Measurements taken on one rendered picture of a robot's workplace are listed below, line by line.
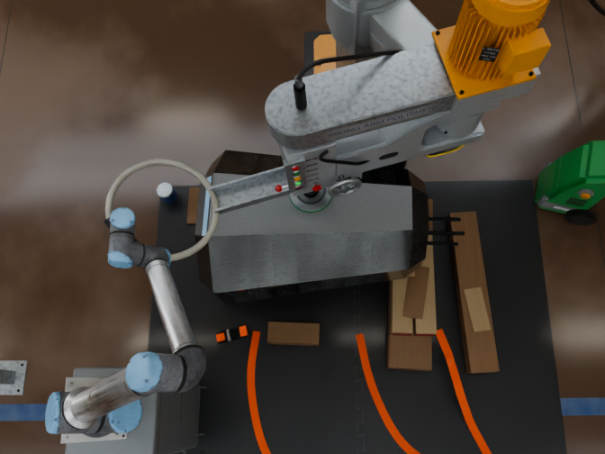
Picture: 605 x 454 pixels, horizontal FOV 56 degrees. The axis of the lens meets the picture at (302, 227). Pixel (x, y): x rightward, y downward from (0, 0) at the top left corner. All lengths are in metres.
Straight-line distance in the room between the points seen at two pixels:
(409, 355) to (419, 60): 1.79
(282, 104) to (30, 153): 2.61
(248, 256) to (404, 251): 0.77
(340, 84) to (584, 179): 1.80
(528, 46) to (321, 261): 1.45
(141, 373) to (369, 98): 1.17
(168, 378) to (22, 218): 2.54
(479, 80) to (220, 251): 1.47
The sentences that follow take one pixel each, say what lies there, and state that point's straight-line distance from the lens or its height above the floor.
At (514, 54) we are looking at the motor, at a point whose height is 1.96.
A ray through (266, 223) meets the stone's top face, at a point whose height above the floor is 0.82.
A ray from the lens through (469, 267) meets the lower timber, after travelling 3.53.
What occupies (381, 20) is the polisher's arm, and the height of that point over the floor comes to 1.47.
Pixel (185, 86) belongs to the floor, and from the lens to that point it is 4.19.
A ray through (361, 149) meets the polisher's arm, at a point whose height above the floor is 1.38.
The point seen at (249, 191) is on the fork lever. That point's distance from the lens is 2.62.
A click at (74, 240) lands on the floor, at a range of 3.98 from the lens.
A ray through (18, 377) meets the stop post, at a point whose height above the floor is 0.01.
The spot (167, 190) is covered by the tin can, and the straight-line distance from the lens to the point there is 3.71.
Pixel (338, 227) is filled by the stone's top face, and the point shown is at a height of 0.82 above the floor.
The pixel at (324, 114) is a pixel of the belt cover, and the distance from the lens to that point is 2.02.
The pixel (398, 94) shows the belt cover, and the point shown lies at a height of 1.69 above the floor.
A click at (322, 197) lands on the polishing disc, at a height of 0.87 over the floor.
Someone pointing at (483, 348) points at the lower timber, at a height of 0.13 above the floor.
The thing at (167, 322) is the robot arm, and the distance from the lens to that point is 2.05.
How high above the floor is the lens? 3.47
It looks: 72 degrees down
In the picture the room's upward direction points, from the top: 10 degrees counter-clockwise
